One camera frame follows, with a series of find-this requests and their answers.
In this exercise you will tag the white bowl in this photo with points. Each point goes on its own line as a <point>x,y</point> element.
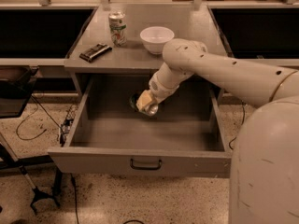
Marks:
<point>154,38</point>

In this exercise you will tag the black drawer handle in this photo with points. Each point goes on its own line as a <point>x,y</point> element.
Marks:
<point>146,166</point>

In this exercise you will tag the black snack bar wrapper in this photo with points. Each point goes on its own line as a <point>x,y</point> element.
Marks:
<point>94,52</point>

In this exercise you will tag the black tripod stand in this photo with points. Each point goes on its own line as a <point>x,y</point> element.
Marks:
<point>11,160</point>

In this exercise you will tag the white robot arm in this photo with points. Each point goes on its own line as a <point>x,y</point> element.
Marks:
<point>264,176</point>

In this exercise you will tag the grey cabinet counter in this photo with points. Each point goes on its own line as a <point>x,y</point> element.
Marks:
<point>185,21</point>

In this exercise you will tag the grey open drawer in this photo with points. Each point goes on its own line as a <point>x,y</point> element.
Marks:
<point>186,134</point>

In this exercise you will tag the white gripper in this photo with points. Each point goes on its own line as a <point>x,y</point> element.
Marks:
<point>159,89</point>

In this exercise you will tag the green soda can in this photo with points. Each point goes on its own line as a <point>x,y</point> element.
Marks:
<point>151,110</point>

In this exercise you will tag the power strip on floor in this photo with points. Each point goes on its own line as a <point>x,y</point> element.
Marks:
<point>65,127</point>

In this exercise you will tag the white green upright can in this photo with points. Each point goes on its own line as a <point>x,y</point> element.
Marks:
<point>117,26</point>

